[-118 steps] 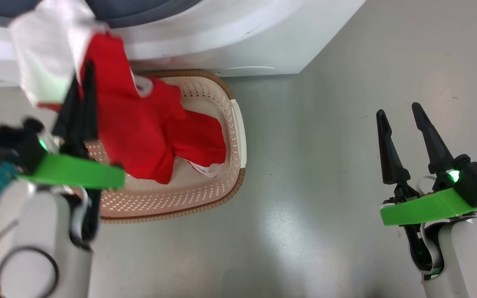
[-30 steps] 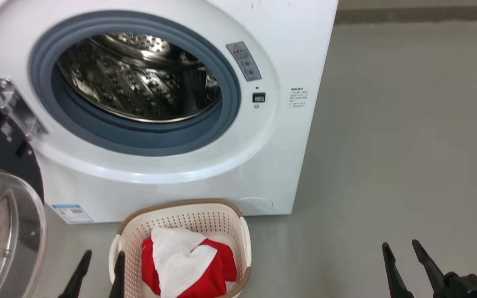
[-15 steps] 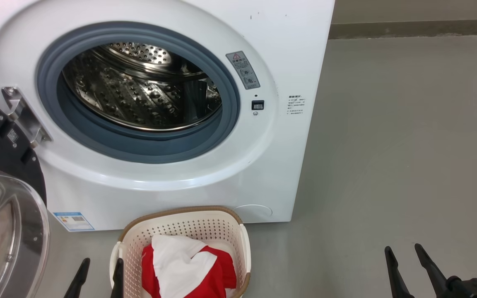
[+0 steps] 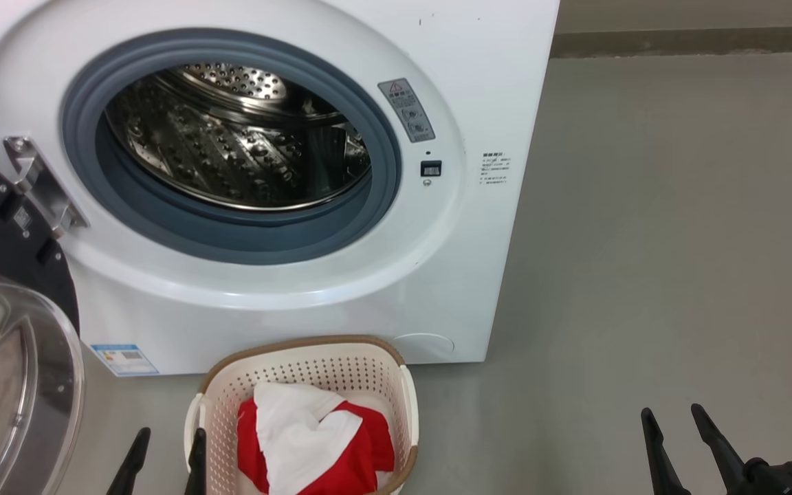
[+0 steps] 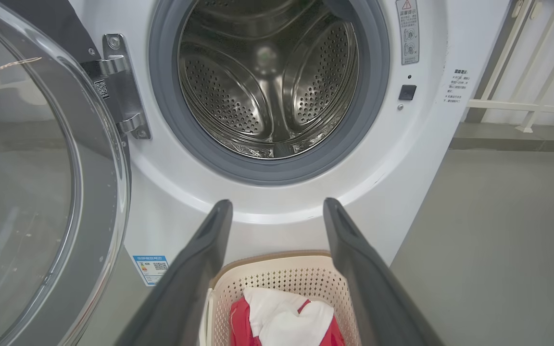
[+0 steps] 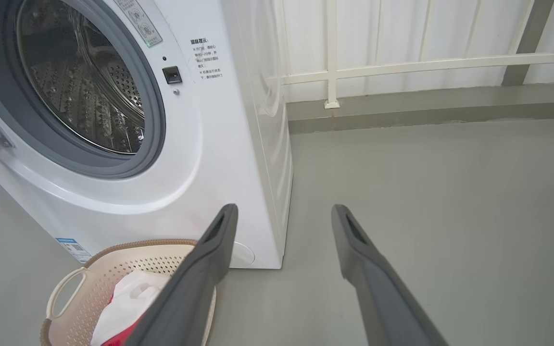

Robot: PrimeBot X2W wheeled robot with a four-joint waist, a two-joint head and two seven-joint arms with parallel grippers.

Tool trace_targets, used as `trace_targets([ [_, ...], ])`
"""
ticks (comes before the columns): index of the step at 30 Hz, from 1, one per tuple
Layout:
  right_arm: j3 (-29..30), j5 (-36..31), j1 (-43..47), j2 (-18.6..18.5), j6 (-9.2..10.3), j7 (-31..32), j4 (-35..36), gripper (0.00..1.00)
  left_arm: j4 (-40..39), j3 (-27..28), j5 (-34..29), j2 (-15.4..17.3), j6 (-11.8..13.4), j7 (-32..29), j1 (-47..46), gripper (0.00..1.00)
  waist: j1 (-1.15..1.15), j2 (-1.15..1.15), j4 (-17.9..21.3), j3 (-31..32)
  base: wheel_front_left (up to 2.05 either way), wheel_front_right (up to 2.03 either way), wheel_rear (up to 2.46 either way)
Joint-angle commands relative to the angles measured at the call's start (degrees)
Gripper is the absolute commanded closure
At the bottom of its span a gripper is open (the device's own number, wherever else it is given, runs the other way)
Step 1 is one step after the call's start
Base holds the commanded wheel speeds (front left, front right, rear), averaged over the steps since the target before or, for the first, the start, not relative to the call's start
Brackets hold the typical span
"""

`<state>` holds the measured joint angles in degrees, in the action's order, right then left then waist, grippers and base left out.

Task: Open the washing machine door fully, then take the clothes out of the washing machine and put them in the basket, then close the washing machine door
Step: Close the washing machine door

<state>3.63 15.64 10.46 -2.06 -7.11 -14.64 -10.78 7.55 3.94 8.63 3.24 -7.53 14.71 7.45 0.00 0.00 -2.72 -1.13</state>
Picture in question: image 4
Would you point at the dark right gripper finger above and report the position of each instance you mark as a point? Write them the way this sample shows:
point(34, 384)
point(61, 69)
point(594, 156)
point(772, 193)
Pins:
point(661, 467)
point(722, 457)

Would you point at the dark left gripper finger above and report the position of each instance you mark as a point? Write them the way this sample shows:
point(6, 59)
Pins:
point(196, 467)
point(131, 467)

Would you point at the white garment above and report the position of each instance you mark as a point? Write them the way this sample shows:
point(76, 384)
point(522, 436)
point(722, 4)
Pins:
point(293, 426)

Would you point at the red Bulls jersey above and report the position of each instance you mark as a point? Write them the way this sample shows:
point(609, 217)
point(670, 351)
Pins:
point(361, 447)

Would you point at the cream perforated basket brown rim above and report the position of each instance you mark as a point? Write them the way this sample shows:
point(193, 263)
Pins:
point(368, 385)

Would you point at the grey rubber door gasket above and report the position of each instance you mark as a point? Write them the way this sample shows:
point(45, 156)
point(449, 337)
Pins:
point(231, 237)

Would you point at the white front-load washing machine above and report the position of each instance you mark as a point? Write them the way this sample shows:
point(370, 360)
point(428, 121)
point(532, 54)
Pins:
point(368, 289)

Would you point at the metal door hinge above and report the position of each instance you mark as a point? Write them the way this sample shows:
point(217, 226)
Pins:
point(42, 185)

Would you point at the steel washer drum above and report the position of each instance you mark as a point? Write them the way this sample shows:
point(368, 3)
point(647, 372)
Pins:
point(231, 137)

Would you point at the black door lock slot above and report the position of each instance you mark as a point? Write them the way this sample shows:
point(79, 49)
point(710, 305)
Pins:
point(431, 168)

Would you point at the blue energy label sticker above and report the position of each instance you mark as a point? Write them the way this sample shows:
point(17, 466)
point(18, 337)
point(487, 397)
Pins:
point(125, 359)

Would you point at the round white filter cover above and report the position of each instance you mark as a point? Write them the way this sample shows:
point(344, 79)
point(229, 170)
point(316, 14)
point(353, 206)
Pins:
point(423, 346)

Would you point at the small printed text label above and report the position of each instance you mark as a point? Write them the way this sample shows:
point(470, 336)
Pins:
point(495, 168)

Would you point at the grey warning sticker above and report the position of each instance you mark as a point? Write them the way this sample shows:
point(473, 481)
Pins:
point(406, 110)

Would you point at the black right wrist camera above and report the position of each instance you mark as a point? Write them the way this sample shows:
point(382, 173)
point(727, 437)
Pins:
point(784, 480)

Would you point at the grey wall baseboard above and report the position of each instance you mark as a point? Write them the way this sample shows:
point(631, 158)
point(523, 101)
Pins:
point(678, 41)

